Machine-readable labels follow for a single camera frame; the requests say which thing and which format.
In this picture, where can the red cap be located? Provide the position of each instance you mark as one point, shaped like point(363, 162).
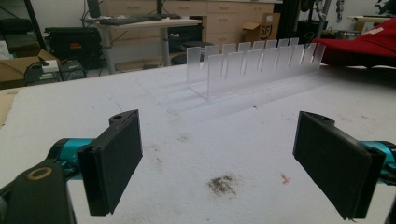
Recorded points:
point(358, 46)

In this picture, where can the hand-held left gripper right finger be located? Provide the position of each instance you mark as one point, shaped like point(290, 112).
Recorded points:
point(336, 165)

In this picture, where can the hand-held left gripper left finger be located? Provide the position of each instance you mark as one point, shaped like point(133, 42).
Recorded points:
point(115, 161)

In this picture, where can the black equipment case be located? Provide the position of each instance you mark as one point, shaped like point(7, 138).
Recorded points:
point(74, 43)

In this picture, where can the clear acrylic slotted rack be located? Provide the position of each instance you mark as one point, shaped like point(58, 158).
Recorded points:
point(249, 67)

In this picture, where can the printed cardboard box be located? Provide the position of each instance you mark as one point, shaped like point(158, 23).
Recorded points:
point(264, 29)

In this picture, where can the open cardboard box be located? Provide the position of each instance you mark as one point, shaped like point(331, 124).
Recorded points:
point(15, 70)

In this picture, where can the black metal stand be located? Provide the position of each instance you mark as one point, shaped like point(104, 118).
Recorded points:
point(35, 23)

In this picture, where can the black round stool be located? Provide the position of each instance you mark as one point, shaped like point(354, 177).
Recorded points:
point(196, 46)

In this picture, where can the wooden drawer cabinet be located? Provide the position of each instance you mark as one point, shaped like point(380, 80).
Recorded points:
point(224, 21)

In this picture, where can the light wooden desk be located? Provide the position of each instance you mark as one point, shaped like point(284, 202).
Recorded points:
point(146, 26)

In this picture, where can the black keyboard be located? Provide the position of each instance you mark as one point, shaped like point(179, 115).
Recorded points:
point(124, 21)

